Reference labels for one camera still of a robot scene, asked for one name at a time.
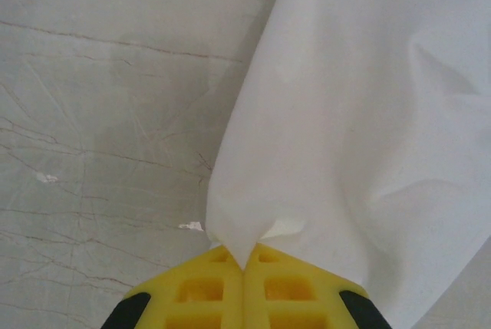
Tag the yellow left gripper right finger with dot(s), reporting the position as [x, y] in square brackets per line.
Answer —
[291, 290]

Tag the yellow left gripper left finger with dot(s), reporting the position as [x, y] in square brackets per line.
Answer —
[199, 290]

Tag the white t-shirt with red print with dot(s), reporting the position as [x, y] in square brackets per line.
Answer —
[345, 114]

